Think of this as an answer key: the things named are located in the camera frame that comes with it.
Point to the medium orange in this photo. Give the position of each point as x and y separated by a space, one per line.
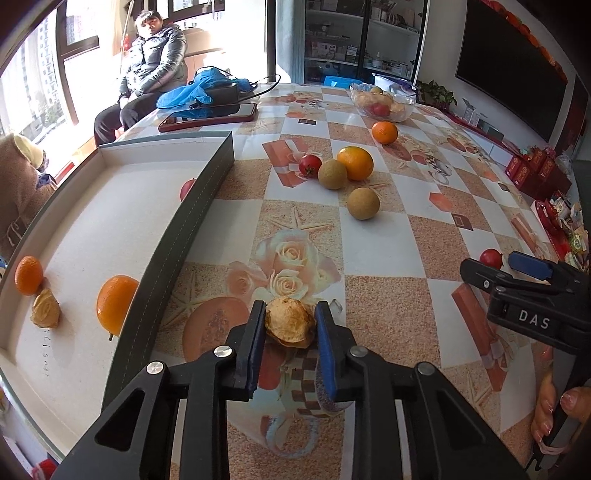
115 304

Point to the blue plastic stool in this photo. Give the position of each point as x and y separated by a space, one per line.
339 81

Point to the grey curtain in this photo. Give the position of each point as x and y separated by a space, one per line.
288 41

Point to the person's right hand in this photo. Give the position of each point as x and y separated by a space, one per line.
542 406

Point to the black power bank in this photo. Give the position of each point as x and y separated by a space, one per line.
224 94

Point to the white television stand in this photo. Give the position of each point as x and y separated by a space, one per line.
496 141

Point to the printed checkered tablecloth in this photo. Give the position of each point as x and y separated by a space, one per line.
392 300

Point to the red cherry tomato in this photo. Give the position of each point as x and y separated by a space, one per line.
310 167
490 257
187 189

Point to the clear glass bowl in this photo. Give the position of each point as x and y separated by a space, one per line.
401 113

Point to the small orange mandarin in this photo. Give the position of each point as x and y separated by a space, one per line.
384 133
28 276

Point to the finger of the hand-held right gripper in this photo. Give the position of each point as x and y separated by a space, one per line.
531 265
482 272

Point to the grey shallow box tray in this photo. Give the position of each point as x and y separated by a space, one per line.
115 221

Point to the tan walnut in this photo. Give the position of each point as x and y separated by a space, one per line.
46 309
288 321

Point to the red gift box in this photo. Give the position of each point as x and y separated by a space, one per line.
518 171
535 160
547 169

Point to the black wall television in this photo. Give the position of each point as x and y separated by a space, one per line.
508 64

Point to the large orange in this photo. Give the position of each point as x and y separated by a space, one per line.
356 162

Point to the white plastic bag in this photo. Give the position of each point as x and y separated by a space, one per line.
401 83

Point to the heap of apples and oranges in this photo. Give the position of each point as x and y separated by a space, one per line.
379 108

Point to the green potted plant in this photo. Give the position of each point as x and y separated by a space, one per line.
436 94

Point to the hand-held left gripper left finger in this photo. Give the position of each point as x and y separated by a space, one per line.
257 355

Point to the pile of snack packets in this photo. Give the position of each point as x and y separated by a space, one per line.
570 230

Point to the smartphone with red case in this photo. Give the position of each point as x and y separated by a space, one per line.
207 119

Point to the tan round longan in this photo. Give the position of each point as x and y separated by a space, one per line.
363 204
332 175

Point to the small white box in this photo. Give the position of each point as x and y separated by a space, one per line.
471 113

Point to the glass door display cabinet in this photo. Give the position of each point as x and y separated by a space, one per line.
337 27

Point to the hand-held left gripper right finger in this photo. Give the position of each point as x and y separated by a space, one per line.
325 360

